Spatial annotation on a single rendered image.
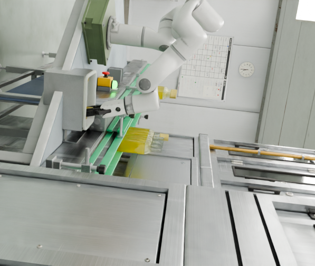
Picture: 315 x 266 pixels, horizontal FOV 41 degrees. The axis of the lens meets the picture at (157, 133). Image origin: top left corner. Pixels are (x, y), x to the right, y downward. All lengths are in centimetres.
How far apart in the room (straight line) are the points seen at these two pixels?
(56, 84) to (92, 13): 39
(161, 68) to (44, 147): 51
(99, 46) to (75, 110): 39
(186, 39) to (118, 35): 43
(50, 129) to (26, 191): 65
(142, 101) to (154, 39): 38
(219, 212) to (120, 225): 21
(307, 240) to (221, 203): 18
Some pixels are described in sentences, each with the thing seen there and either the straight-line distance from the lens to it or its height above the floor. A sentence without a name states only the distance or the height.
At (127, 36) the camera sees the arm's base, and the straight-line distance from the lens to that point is 194.
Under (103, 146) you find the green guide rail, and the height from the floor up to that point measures 91.
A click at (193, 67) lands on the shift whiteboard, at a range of 778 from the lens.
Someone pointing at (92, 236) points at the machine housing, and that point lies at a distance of 78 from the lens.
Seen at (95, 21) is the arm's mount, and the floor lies 81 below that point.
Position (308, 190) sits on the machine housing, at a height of 185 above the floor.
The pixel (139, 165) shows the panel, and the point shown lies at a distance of 201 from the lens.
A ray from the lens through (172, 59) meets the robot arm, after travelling 161.
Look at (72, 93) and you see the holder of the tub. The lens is 164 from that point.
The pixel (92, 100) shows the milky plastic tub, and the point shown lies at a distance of 179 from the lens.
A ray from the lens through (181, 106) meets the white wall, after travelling 793.
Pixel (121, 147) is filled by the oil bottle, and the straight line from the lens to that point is 188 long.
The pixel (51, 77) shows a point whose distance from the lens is 165.
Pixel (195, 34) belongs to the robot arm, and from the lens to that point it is 161.
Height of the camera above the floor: 121
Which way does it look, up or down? 3 degrees down
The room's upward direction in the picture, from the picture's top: 96 degrees clockwise
